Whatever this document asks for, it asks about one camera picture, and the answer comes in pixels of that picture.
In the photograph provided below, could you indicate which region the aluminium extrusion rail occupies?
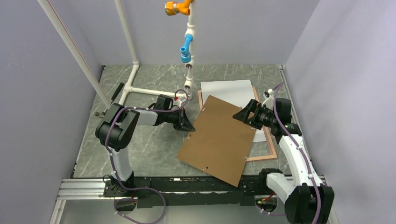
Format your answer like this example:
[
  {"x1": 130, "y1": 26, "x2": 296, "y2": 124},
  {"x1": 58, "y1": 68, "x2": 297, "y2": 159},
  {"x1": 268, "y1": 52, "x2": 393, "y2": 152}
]
[{"x1": 57, "y1": 177, "x2": 331, "y2": 201}]

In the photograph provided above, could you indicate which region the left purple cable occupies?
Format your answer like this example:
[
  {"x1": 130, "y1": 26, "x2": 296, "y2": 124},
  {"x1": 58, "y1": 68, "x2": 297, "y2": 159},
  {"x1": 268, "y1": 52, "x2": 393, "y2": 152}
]
[{"x1": 104, "y1": 89, "x2": 190, "y2": 224}]

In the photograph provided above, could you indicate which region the blue nozzle fitting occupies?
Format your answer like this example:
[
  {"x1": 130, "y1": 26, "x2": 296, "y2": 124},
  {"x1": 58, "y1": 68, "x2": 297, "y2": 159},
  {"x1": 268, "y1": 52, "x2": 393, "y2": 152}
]
[{"x1": 180, "y1": 34, "x2": 193, "y2": 63}]

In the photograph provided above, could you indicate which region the white PVC pipe stand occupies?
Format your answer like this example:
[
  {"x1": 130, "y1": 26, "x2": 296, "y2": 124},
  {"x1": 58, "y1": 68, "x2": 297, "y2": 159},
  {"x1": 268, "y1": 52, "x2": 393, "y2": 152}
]
[{"x1": 38, "y1": 0, "x2": 196, "y2": 108}]

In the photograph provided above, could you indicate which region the pink wooden picture frame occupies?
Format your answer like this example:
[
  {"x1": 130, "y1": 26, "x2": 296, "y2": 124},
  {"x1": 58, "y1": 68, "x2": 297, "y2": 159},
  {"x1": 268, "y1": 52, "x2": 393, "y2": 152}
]
[{"x1": 197, "y1": 86, "x2": 278, "y2": 163}]

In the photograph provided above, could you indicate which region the brown backing board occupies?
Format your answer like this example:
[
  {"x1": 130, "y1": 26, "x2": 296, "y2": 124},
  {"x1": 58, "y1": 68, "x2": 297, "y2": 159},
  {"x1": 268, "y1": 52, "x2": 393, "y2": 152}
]
[{"x1": 177, "y1": 96, "x2": 255, "y2": 187}]

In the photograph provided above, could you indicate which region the orange nozzle fitting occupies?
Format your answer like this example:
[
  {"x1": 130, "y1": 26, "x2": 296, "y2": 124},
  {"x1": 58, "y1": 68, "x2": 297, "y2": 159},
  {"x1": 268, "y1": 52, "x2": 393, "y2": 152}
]
[{"x1": 164, "y1": 0, "x2": 194, "y2": 16}]

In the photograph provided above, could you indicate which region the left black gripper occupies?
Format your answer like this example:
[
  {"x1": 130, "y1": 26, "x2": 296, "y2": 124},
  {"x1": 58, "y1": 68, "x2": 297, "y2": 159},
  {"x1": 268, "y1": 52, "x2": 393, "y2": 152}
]
[{"x1": 164, "y1": 107, "x2": 195, "y2": 132}]

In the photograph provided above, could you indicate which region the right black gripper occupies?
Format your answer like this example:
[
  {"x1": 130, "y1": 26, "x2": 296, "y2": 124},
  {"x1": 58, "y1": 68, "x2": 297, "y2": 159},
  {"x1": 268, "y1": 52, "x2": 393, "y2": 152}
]
[{"x1": 233, "y1": 99, "x2": 277, "y2": 130}]

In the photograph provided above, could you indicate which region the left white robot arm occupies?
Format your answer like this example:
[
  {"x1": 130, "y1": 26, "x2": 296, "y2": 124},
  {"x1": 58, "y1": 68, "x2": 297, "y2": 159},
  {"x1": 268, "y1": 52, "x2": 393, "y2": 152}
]
[{"x1": 95, "y1": 94, "x2": 195, "y2": 196}]

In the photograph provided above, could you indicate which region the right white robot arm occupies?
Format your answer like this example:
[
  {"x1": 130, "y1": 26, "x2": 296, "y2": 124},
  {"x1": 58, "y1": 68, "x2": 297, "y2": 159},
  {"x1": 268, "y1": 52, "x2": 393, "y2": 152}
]
[{"x1": 233, "y1": 98, "x2": 335, "y2": 224}]

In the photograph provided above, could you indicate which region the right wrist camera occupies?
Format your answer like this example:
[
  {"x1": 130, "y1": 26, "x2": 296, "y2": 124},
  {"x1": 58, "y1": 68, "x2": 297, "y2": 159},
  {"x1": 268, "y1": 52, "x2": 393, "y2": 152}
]
[{"x1": 263, "y1": 89, "x2": 275, "y2": 108}]

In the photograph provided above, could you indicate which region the photo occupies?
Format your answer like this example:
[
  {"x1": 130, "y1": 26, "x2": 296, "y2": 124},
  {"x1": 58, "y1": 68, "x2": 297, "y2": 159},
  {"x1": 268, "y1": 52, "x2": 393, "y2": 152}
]
[{"x1": 199, "y1": 80, "x2": 267, "y2": 146}]

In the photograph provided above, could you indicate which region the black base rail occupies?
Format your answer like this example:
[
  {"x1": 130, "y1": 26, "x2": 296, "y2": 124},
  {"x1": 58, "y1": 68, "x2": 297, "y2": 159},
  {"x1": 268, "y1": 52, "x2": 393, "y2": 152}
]
[{"x1": 102, "y1": 175, "x2": 272, "y2": 208}]

